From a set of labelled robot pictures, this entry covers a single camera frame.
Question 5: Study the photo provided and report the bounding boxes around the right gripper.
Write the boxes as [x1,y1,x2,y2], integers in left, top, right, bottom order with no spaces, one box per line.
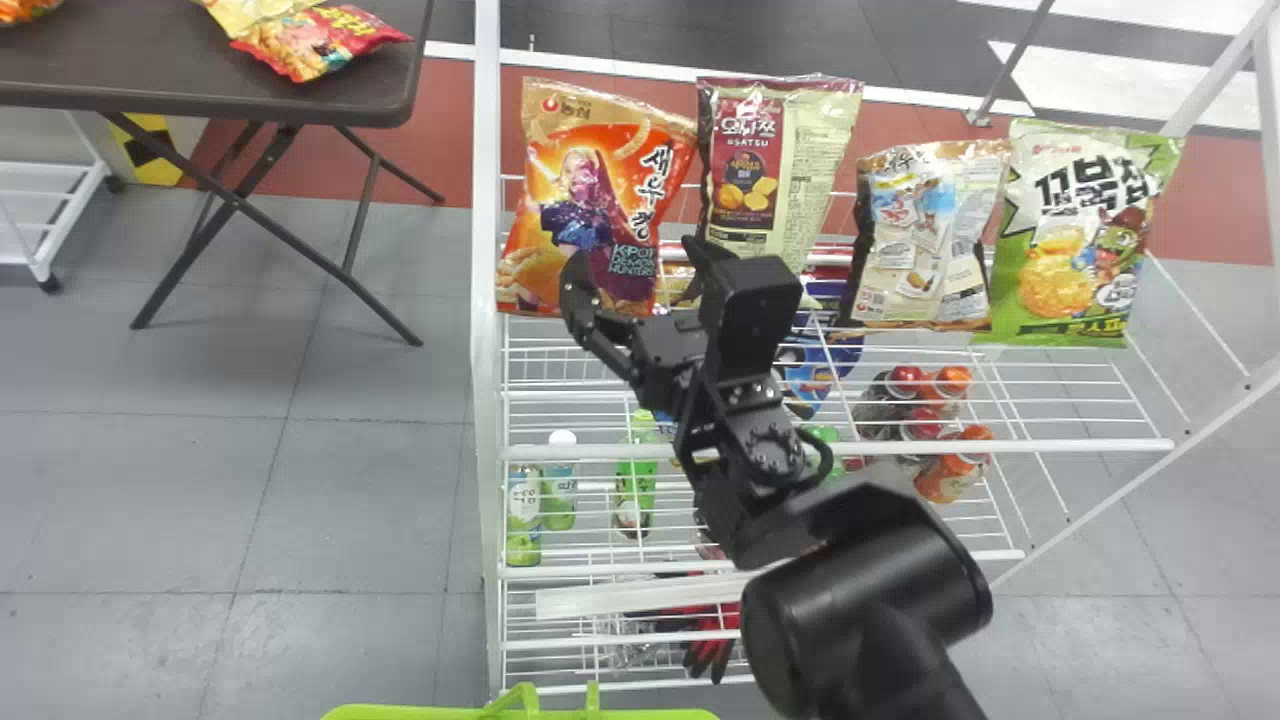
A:
[557,234,741,423]

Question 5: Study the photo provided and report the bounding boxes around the green basket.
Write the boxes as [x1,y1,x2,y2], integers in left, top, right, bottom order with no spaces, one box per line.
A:
[320,681,721,720]

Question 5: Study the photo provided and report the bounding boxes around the blue snack packet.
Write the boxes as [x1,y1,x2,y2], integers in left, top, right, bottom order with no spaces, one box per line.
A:
[778,298,867,417]

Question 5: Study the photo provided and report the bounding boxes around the beige maroon snack packet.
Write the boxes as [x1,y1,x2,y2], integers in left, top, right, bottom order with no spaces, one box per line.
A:
[696,72,865,277]

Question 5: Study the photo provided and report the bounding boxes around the green bottle with white cap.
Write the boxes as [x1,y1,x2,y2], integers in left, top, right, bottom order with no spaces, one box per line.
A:
[542,429,580,532]

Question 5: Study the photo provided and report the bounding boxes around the green can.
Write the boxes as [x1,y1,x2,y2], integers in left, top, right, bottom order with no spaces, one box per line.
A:
[504,464,544,569]

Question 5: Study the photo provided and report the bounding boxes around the red bottle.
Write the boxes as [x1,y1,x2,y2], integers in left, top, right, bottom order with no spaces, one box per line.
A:
[880,408,946,463]
[858,364,928,426]

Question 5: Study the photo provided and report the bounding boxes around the white snack packet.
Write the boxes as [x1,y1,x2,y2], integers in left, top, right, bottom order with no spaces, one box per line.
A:
[848,139,1013,332]

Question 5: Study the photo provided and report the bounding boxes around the orange bottle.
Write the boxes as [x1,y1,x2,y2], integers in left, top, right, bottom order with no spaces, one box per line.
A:
[912,424,997,505]
[928,364,975,413]

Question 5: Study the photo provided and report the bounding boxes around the red black gloves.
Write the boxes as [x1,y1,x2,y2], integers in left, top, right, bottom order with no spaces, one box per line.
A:
[640,598,743,687]

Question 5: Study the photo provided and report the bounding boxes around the red snack packet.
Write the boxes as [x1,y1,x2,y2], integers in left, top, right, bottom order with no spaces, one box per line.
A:
[229,4,414,84]

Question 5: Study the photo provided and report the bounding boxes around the green snack packet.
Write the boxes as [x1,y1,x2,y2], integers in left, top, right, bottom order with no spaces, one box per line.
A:
[973,117,1185,349]

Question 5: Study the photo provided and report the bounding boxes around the yellow snack packet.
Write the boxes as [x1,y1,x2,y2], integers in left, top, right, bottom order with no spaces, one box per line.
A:
[194,0,323,40]

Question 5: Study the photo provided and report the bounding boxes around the dark folding side table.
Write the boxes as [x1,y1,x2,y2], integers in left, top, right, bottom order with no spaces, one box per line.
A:
[0,0,447,348]

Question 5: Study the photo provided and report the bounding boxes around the white shelf trolley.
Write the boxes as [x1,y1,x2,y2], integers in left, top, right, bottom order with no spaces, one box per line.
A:
[0,110,113,295]

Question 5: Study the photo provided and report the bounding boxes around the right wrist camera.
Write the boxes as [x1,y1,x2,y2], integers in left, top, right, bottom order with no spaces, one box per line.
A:
[711,254,805,387]

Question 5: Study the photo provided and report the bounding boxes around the black cable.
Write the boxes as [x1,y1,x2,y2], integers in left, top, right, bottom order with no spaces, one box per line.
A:
[792,426,837,491]

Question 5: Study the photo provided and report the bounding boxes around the white wire rack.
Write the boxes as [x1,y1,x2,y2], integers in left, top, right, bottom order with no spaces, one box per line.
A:
[470,0,1280,701]

